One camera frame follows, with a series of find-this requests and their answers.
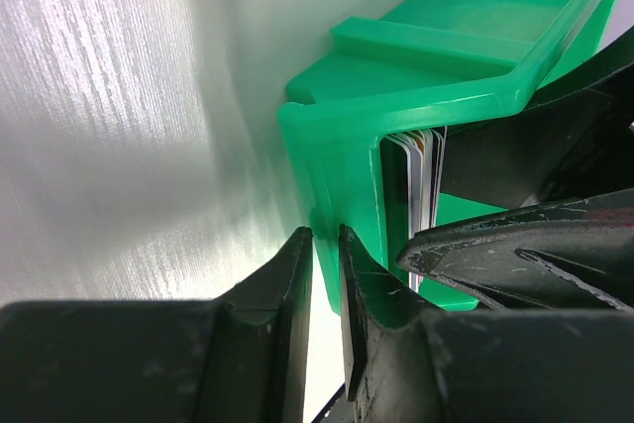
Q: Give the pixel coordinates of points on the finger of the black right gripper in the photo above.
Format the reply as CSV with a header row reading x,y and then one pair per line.
x,y
573,140
572,254

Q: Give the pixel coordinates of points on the stack of light cards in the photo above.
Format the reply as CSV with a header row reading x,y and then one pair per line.
x,y
411,175

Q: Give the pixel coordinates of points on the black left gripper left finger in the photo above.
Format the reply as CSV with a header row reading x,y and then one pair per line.
x,y
240,357

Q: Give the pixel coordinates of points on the green plastic card bin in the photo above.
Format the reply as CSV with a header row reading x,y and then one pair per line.
x,y
424,64

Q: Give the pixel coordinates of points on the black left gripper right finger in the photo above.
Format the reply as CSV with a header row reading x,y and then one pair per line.
x,y
407,360

